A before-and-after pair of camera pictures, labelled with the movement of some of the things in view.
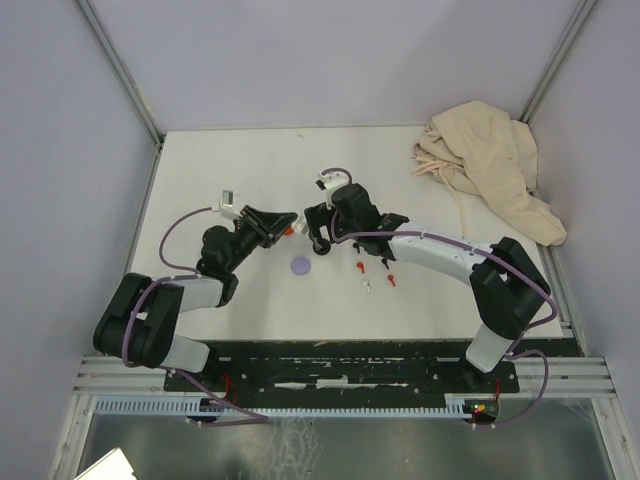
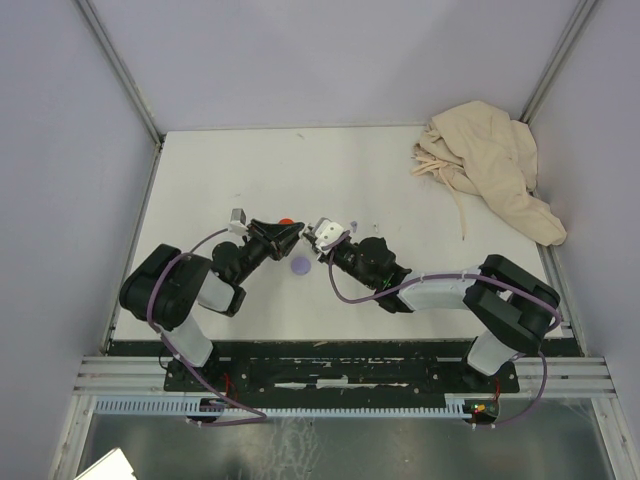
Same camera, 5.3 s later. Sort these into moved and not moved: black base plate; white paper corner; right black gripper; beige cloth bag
Moved: right black gripper
Not moved: black base plate; white paper corner; beige cloth bag
